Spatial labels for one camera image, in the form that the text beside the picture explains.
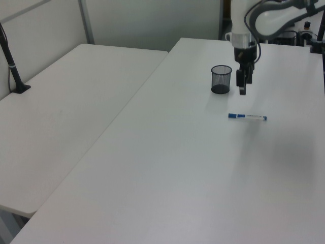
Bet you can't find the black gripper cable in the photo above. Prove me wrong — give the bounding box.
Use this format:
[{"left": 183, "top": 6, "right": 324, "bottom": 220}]
[{"left": 243, "top": 0, "right": 263, "bottom": 64}]

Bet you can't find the white and black background device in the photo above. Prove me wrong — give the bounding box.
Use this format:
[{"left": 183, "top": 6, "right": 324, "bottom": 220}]
[{"left": 296, "top": 21, "right": 313, "bottom": 47}]

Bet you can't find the blue and white marker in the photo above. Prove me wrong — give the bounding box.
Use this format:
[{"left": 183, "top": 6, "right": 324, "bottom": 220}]
[{"left": 227, "top": 113, "right": 268, "bottom": 121}]

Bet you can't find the black mesh pen cup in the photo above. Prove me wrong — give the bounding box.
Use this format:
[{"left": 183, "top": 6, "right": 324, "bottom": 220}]
[{"left": 210, "top": 65, "right": 233, "bottom": 95}]

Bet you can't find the grey metal partition post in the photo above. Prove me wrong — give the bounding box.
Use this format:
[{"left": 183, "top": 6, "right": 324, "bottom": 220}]
[{"left": 77, "top": 0, "right": 95, "bottom": 45}]

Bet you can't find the black table clamp mount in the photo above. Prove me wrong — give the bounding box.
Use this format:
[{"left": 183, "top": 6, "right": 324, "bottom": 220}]
[{"left": 309, "top": 14, "right": 325, "bottom": 54}]

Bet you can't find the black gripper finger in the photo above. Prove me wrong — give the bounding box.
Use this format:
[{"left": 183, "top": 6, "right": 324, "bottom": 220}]
[
  {"left": 236, "top": 68, "right": 249, "bottom": 96},
  {"left": 245, "top": 65, "right": 255, "bottom": 85}
]

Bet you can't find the black camera stand pole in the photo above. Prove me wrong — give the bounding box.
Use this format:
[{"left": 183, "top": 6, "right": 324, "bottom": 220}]
[{"left": 0, "top": 21, "right": 31, "bottom": 95}]

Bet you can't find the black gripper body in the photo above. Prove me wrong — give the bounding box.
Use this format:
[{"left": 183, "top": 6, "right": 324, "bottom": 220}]
[{"left": 233, "top": 46, "right": 256, "bottom": 71}]

